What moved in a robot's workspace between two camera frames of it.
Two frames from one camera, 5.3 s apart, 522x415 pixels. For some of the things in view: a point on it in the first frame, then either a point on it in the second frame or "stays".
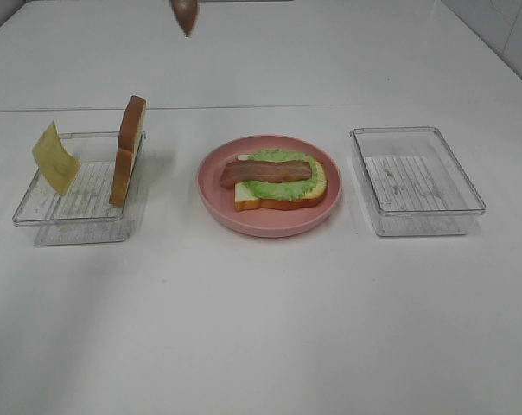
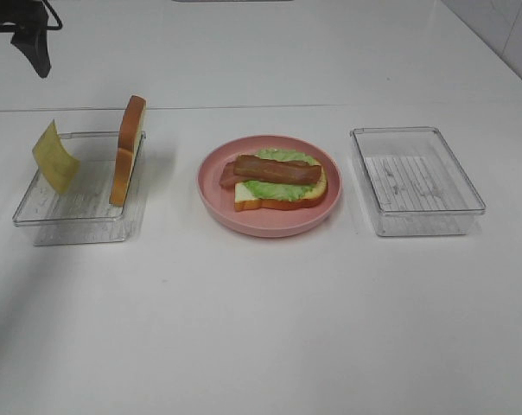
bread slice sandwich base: (247, 198) stays
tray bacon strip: (186, 12) -> (261, 169)
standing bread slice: (130, 138) stays
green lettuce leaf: (288, 189) stays
